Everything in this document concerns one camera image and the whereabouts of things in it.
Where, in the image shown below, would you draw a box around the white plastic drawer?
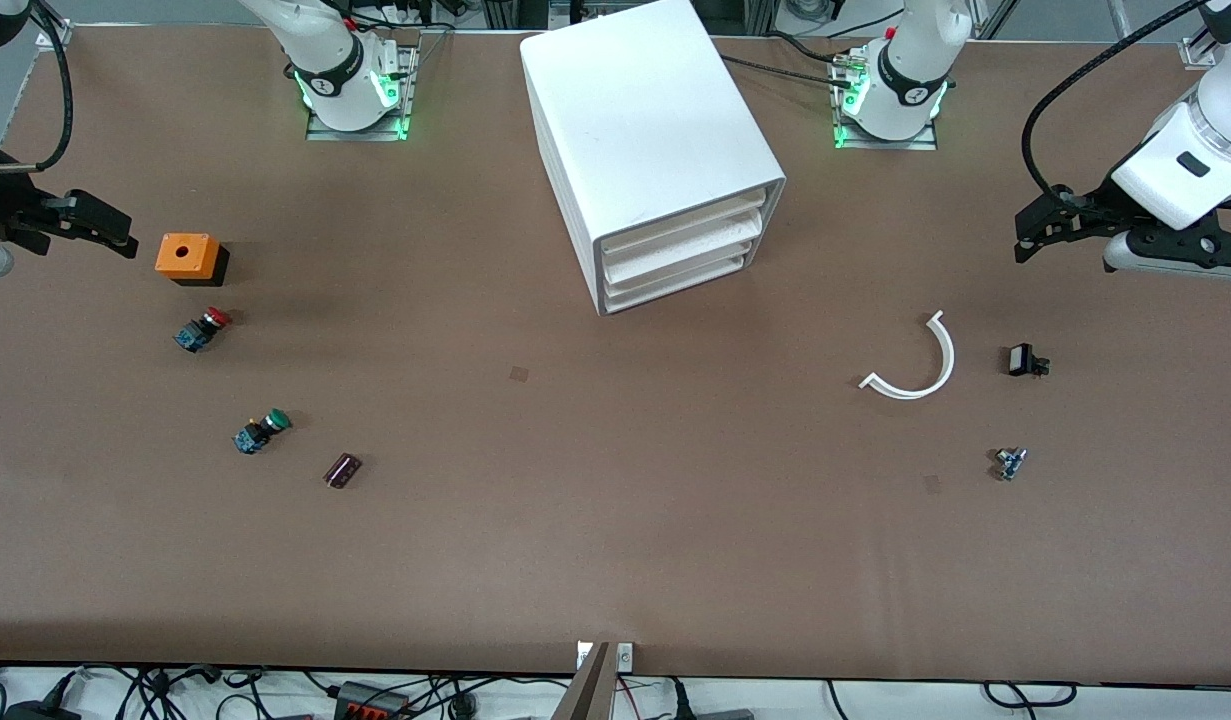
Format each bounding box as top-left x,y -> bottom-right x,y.
607,240 -> 761,291
605,215 -> 776,276
603,190 -> 782,259
610,255 -> 751,306

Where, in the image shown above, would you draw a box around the white drawer cabinet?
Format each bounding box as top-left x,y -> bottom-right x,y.
520,0 -> 788,319

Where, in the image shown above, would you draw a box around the black power strip red switches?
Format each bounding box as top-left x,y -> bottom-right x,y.
330,682 -> 411,720

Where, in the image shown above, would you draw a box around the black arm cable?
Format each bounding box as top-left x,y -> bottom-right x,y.
0,0 -> 76,176
1020,0 -> 1216,216

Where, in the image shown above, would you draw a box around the orange button enclosure box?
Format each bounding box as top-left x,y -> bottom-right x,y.
155,232 -> 231,289

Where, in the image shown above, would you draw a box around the red push button switch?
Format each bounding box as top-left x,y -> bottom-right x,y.
173,307 -> 233,354

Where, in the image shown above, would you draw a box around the white curved plastic bracket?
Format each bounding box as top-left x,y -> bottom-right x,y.
859,310 -> 957,401

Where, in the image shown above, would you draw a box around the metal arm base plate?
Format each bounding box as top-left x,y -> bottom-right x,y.
831,45 -> 942,152
305,30 -> 421,142

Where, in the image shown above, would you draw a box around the aluminium frame profile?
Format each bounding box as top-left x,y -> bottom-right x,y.
1180,0 -> 1231,69

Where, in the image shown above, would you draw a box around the green push button switch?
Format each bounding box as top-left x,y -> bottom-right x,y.
233,408 -> 294,456

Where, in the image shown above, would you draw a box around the black table cable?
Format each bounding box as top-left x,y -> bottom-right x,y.
720,53 -> 846,89
763,33 -> 841,65

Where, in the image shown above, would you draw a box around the wooden post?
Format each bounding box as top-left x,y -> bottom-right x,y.
553,642 -> 612,720

